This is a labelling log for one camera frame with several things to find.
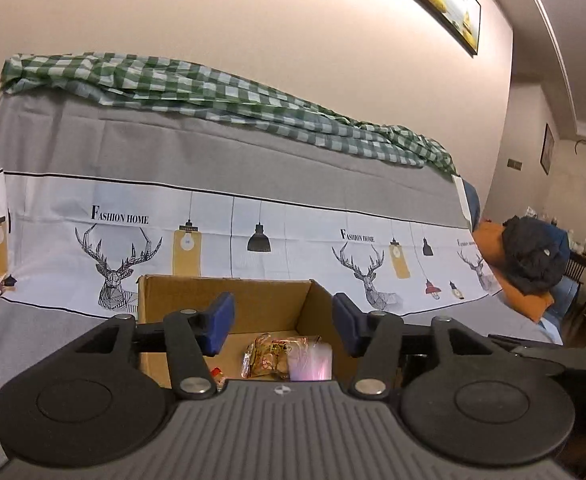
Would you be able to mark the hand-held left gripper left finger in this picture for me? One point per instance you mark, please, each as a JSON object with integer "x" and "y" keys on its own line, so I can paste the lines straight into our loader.
{"x": 218, "y": 322}

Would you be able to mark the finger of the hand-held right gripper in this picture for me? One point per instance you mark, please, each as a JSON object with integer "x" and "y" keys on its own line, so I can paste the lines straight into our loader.
{"x": 523, "y": 341}

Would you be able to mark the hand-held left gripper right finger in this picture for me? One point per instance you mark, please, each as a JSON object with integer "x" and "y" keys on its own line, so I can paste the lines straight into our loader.
{"x": 348, "y": 322}

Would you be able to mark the brown cardboard box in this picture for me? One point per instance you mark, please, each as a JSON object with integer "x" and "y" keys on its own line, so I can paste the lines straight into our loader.
{"x": 253, "y": 300}

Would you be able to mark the small red candy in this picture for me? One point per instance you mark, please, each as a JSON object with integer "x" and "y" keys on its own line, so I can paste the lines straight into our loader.
{"x": 218, "y": 376}

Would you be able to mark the clear biscuit packet yellow label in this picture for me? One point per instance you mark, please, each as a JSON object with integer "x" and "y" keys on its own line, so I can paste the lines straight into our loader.
{"x": 268, "y": 360}

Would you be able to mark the blue garment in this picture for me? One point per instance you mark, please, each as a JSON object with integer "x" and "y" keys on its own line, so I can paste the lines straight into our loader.
{"x": 570, "y": 285}

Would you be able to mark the black clothes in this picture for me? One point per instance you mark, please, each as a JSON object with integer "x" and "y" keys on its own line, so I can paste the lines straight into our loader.
{"x": 533, "y": 255}

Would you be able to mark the orange cushion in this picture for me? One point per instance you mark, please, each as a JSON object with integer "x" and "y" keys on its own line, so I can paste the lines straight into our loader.
{"x": 493, "y": 255}

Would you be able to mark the grey printed sofa cover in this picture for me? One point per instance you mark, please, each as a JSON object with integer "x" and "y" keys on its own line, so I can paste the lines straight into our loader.
{"x": 223, "y": 150}

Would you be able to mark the green checked cloth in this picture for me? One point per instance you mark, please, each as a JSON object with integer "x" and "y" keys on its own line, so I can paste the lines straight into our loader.
{"x": 223, "y": 87}

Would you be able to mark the wall switch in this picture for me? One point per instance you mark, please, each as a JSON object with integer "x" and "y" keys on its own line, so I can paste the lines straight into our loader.
{"x": 515, "y": 164}

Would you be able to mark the small framed wall picture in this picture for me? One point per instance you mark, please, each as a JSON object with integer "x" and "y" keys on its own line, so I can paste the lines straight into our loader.
{"x": 547, "y": 149}

